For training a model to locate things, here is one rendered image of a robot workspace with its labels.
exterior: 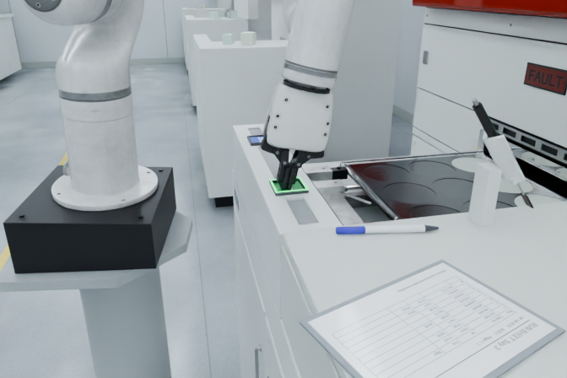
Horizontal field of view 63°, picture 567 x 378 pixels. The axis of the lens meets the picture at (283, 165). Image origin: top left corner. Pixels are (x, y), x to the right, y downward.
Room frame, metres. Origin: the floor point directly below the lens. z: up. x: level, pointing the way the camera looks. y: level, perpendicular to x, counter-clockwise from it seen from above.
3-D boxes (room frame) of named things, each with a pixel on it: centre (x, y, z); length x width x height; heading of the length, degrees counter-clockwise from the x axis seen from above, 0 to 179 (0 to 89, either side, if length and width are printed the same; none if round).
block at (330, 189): (0.86, -0.08, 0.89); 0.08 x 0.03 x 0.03; 103
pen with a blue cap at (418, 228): (0.56, -0.14, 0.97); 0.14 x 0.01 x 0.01; 93
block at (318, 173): (0.94, -0.06, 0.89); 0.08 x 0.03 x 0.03; 103
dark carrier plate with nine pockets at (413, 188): (0.86, -0.35, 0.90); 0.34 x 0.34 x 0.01; 13
